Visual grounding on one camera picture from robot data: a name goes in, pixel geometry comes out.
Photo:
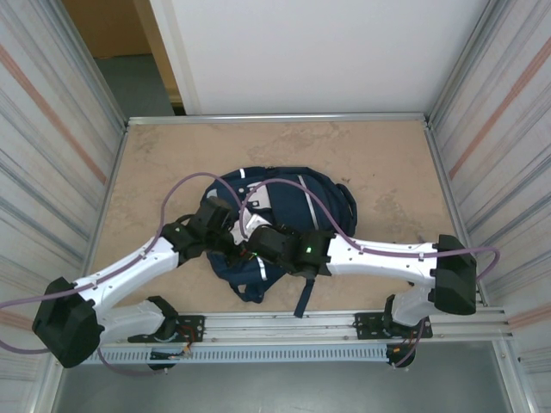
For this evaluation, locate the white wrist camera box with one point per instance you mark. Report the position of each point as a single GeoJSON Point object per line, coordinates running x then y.
{"type": "Point", "coordinates": [239, 228]}
{"type": "Point", "coordinates": [256, 223]}

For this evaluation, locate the aluminium table side bar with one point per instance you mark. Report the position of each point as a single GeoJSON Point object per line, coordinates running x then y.
{"type": "Point", "coordinates": [111, 180]}
{"type": "Point", "coordinates": [446, 180]}

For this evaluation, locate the brown wooden door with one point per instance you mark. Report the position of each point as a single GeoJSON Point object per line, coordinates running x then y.
{"type": "Point", "coordinates": [112, 26]}

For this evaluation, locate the navy blue backpack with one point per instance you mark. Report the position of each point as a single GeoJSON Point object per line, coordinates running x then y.
{"type": "Point", "coordinates": [292, 206]}

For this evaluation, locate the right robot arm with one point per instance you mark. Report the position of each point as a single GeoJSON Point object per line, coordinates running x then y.
{"type": "Point", "coordinates": [379, 262]}

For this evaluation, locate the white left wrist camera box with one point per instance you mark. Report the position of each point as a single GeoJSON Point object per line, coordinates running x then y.
{"type": "Point", "coordinates": [239, 228]}

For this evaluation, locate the aluminium mounting rail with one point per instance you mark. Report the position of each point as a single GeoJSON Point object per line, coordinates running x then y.
{"type": "Point", "coordinates": [280, 327]}

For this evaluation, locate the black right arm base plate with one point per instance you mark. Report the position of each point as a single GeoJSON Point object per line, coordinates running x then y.
{"type": "Point", "coordinates": [366, 322]}

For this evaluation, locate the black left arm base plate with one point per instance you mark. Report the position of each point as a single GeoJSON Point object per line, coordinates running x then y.
{"type": "Point", "coordinates": [193, 322]}

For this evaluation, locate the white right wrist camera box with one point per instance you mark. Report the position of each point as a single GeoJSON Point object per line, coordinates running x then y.
{"type": "Point", "coordinates": [256, 223]}

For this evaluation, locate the aluminium table end bar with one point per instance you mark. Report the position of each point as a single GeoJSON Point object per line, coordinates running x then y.
{"type": "Point", "coordinates": [193, 118]}

